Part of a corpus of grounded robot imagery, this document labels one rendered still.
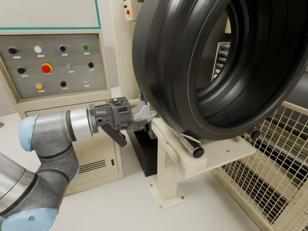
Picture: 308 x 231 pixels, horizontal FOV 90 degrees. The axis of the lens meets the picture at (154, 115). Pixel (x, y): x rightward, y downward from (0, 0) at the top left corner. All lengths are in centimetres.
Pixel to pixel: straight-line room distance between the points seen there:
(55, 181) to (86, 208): 110
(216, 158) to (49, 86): 102
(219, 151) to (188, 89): 43
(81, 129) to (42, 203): 18
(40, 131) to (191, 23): 43
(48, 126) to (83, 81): 70
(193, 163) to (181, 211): 91
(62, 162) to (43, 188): 9
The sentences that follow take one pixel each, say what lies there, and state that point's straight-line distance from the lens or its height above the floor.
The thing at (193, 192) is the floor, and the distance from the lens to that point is 158.
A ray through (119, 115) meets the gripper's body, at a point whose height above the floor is 106.
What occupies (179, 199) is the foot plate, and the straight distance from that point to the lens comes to 151.
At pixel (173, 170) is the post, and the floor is 35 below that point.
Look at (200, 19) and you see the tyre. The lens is 38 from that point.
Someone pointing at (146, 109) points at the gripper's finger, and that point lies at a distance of 49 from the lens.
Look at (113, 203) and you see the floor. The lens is 153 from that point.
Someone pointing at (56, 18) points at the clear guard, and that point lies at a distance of 107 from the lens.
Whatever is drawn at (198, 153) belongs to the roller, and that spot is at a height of 91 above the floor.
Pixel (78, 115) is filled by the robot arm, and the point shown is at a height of 108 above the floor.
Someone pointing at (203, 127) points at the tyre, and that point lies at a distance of 50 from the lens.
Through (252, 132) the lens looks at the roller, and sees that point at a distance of 75.
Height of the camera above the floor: 129
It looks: 30 degrees down
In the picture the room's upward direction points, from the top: straight up
